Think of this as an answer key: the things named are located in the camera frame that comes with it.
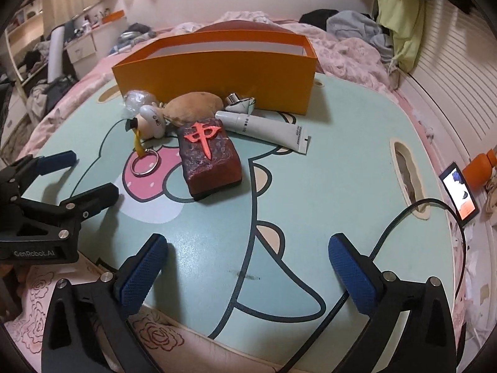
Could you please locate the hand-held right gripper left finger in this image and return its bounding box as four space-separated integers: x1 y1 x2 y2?
40 233 169 373

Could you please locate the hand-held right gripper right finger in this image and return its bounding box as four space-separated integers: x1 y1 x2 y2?
328 232 458 373

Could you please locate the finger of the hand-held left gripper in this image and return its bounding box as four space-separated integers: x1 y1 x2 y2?
0 182 121 242
0 150 78 203

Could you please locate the white plush doll keychain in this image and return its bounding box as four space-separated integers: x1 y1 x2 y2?
124 104 168 177

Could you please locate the clear crinkled plastic ball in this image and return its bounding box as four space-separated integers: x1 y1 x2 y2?
124 90 158 115

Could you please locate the dark red mahjong tile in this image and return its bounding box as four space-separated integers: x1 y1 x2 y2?
178 118 242 196

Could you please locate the brown plush toy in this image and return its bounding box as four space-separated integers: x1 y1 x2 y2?
162 92 225 127

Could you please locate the white squeeze tube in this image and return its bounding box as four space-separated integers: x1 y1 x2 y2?
214 110 312 153

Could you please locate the round silver blue case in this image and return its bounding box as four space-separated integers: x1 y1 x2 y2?
224 92 256 116

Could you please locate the orange cardboard box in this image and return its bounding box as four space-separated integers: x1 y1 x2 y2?
112 31 319 116

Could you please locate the heap of clothes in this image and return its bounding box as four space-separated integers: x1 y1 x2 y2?
21 43 78 125

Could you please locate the white rolled mat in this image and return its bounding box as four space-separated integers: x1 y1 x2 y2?
47 26 65 82

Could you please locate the white drawer cabinet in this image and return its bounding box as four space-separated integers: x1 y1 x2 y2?
64 31 98 71

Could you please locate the white shelving unit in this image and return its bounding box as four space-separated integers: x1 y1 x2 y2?
4 0 47 98

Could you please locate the smartphone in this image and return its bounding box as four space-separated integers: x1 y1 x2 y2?
439 161 480 227

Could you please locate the patterned clothing pile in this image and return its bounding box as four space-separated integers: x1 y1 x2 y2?
111 22 157 52

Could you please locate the beige cloth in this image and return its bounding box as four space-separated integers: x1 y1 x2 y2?
483 171 497 218

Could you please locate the orange bottle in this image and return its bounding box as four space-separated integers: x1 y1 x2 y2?
463 151 497 189

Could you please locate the white slatted panel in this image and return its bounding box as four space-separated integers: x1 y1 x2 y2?
392 0 497 164

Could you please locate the pile of clothes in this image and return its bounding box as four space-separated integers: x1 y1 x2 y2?
326 11 394 63

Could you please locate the black garment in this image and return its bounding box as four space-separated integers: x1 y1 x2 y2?
300 9 338 26

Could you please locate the black cable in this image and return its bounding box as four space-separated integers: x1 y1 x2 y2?
285 198 468 373

